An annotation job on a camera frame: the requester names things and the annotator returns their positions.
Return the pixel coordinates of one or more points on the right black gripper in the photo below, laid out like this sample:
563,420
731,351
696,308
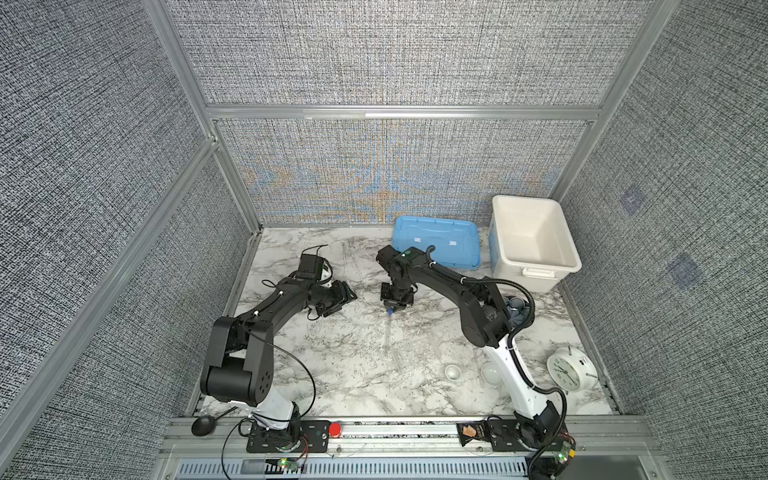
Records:
395,304

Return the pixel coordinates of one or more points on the blue plastic bin lid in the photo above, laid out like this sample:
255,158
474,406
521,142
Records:
456,242

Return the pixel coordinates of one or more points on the small white round dish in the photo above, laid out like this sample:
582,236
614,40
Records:
452,372

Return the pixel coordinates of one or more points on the dark patterned ceramic bowl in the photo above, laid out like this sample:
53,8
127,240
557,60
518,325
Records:
517,308

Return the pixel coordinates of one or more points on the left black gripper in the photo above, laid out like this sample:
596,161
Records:
342,295

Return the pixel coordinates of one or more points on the black round microphone puck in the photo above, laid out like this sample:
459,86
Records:
203,426

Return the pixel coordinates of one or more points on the white mortar bowl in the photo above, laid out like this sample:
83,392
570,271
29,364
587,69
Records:
490,374

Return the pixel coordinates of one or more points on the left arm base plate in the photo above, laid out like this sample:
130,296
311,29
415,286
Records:
307,435

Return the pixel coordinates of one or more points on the white plastic storage bin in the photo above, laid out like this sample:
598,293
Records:
530,242

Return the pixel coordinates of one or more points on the blue capped test tube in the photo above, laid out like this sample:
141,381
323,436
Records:
388,331

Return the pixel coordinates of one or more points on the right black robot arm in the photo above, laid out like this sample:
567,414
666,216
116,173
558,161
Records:
492,312

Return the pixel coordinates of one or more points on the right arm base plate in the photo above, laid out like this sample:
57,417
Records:
505,435

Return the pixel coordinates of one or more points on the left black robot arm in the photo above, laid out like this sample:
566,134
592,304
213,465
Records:
239,362

